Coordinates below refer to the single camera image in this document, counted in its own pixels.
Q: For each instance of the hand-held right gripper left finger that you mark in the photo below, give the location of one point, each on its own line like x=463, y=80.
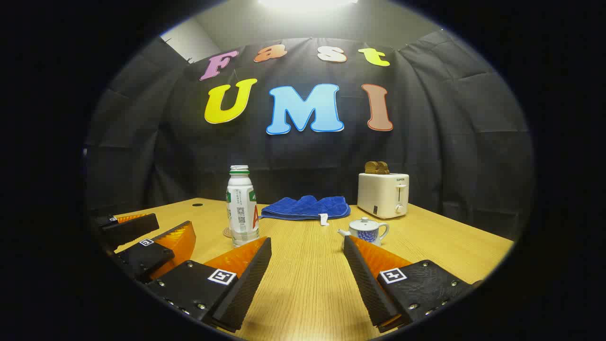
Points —
x=251, y=279

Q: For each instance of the cream toaster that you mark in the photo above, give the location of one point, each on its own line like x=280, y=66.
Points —
x=378, y=196

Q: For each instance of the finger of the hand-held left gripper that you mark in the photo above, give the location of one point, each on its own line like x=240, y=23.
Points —
x=137, y=226
x=147, y=258

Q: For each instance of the white green-label water bottle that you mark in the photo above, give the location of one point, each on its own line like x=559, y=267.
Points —
x=241, y=208

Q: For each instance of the ceiling light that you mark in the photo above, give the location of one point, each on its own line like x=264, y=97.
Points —
x=307, y=3

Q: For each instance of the white blue-patterned teacup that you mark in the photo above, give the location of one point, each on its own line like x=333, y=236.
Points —
x=367, y=235

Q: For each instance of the blue towel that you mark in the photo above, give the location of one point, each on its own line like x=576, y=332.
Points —
x=307, y=207

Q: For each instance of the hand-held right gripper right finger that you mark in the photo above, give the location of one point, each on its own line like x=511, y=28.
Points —
x=367, y=284

